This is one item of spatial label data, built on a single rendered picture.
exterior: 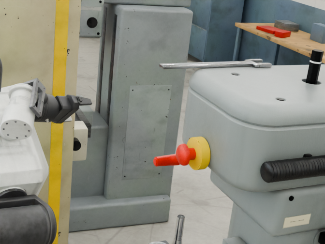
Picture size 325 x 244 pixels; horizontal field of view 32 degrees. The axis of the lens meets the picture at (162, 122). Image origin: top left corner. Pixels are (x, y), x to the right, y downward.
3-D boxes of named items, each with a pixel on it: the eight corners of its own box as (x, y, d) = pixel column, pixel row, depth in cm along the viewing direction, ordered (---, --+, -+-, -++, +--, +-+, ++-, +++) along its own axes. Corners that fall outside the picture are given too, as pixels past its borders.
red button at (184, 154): (182, 170, 100) (184, 149, 99) (172, 160, 103) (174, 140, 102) (198, 168, 101) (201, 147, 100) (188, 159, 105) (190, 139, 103)
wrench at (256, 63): (166, 71, 104) (166, 67, 103) (156, 65, 107) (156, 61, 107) (271, 67, 115) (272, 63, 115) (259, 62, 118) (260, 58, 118)
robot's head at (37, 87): (-3, 113, 119) (28, 102, 117) (4, 83, 125) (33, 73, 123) (14, 130, 124) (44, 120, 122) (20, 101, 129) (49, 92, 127)
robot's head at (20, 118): (-7, 140, 121) (5, 115, 115) (1, 105, 128) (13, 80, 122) (22, 148, 123) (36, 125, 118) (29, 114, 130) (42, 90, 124)
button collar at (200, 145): (199, 175, 101) (203, 144, 99) (183, 161, 106) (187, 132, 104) (208, 175, 102) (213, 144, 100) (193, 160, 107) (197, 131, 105)
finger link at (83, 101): (91, 106, 184) (78, 105, 179) (88, 98, 185) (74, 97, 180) (94, 104, 183) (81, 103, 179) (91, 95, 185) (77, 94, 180)
